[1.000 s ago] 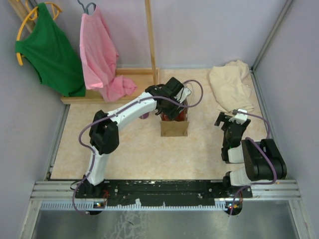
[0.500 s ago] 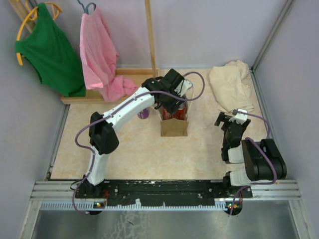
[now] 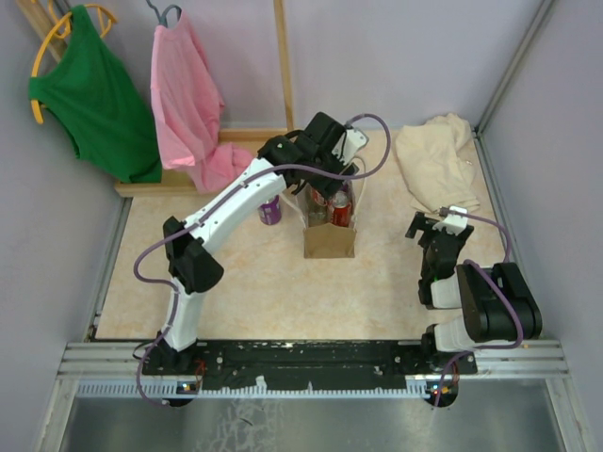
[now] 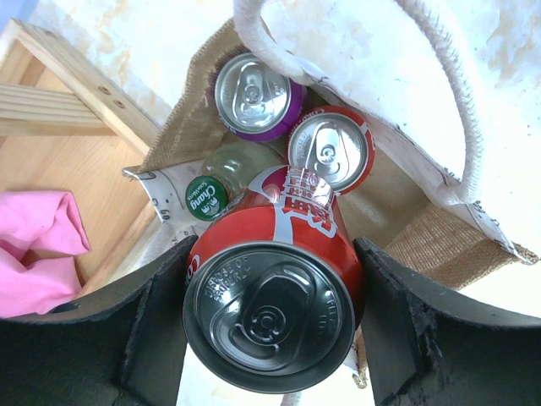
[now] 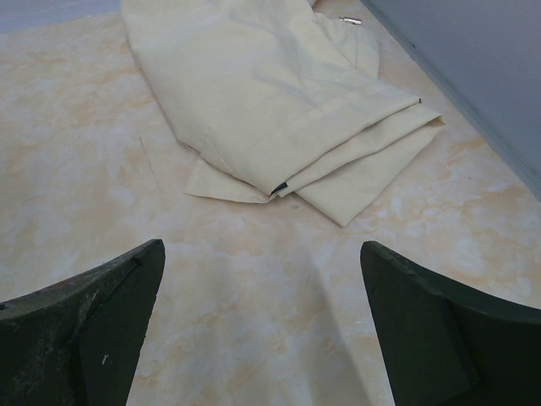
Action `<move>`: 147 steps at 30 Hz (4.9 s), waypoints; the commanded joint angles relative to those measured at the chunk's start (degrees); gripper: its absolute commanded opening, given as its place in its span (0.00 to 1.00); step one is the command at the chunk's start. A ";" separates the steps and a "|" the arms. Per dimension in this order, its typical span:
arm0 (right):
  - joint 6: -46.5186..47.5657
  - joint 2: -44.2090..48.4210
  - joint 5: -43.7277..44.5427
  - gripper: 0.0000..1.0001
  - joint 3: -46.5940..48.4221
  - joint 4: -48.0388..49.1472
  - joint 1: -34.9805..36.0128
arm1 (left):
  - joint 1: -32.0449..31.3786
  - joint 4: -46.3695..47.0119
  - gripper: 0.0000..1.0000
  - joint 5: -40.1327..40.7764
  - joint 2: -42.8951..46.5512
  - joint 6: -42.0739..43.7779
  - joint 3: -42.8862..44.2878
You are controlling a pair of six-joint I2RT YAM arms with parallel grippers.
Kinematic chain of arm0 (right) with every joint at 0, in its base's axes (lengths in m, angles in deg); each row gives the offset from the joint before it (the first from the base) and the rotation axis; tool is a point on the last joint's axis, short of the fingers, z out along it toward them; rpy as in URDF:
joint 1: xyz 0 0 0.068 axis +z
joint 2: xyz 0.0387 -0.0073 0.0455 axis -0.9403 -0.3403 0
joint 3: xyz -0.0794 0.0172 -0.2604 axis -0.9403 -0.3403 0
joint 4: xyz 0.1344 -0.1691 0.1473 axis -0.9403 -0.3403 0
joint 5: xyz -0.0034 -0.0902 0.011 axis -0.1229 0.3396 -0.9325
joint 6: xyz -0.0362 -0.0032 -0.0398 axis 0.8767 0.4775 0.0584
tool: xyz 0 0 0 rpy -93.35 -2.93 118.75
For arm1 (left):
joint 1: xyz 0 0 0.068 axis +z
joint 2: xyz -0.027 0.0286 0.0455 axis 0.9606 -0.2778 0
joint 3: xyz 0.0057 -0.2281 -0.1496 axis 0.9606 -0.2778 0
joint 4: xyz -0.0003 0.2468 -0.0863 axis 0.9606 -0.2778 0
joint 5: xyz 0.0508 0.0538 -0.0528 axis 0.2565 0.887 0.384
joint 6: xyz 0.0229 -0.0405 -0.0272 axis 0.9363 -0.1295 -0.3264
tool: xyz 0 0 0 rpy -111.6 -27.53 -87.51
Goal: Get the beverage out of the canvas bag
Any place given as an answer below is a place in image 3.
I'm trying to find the red Coca-Cola can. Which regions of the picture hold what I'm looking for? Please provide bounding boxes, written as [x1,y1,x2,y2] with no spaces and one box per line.
[328,190,352,228]
[309,186,328,209]

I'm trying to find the green cap glass bottle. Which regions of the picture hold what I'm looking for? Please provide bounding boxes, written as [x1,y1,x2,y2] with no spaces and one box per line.
[307,198,328,228]

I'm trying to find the purple Fanta can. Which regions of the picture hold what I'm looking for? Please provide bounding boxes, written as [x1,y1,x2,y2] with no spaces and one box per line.
[258,196,282,226]

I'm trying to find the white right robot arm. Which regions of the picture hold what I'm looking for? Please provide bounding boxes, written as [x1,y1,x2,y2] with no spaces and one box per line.
[406,206,543,373]

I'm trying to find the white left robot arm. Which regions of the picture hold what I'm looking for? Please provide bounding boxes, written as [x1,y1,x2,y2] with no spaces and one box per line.
[161,112,368,374]

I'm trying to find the burlap canvas tote bag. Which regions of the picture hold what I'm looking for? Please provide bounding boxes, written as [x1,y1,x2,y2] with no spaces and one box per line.
[280,180,367,259]

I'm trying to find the cream folded cloth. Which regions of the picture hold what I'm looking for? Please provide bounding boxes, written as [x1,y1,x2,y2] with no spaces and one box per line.
[395,113,480,213]

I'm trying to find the pink t-shirt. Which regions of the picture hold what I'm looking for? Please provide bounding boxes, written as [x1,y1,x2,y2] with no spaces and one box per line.
[150,13,253,193]

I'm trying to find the wooden clothes rack base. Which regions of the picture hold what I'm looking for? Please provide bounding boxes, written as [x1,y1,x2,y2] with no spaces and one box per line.
[114,0,294,198]

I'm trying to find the grey clothes hanger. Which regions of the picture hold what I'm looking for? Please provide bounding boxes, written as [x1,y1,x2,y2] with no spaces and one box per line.
[145,0,183,27]

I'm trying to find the green tank top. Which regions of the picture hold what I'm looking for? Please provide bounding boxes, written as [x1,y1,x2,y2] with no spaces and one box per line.
[28,5,162,184]

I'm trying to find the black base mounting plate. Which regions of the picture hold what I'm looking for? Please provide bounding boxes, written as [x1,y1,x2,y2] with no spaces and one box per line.
[142,340,454,391]

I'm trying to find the yellow clothes hanger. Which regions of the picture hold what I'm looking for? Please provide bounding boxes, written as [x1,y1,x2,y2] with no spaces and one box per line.
[30,1,119,124]

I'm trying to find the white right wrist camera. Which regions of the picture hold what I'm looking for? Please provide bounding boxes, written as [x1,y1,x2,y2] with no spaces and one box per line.
[432,206,468,235]

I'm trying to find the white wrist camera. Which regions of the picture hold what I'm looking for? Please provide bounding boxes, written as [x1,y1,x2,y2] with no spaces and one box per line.
[432,206,468,235]
[332,127,368,164]

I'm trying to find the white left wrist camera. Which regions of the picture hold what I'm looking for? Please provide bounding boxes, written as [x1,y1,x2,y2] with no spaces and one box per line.
[332,127,368,164]

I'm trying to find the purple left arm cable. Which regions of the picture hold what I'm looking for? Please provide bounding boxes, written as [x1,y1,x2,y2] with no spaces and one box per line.
[133,112,393,410]

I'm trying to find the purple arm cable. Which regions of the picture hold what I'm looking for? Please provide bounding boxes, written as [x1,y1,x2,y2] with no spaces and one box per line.
[133,112,393,410]
[432,206,525,409]

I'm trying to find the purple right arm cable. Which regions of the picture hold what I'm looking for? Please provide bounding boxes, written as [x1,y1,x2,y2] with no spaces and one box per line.
[432,206,525,409]

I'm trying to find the aluminium frame rail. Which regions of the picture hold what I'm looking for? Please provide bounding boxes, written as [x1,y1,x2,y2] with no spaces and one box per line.
[57,340,569,407]

